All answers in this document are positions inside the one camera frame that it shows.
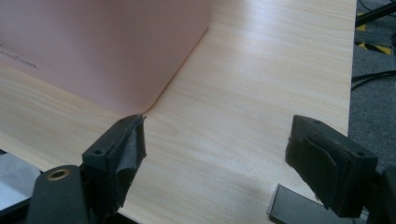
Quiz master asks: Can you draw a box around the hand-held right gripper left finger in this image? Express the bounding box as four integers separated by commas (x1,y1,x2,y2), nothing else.
81,113,148,217

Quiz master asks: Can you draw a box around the black cable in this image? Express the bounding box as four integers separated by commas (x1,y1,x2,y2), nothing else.
350,70,396,91

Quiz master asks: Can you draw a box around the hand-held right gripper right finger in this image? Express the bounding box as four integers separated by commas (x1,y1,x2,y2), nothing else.
284,114,379,218

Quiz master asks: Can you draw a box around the black metal stand bar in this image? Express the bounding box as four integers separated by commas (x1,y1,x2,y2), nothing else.
355,2,396,28

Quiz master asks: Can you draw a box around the yellow and black floor tape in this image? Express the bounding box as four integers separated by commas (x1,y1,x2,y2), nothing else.
355,12,393,56

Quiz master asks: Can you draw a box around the dark flat device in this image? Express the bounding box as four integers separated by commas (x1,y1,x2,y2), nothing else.
266,183,356,224

